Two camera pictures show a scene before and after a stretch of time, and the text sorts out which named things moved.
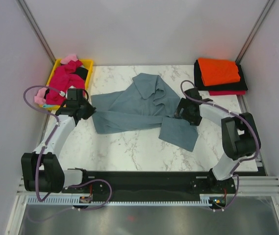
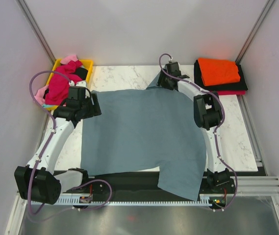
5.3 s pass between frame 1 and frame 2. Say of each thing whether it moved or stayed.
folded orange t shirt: stayed
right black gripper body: moved
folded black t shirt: stayed
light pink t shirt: stayed
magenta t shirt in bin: stayed
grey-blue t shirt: moved
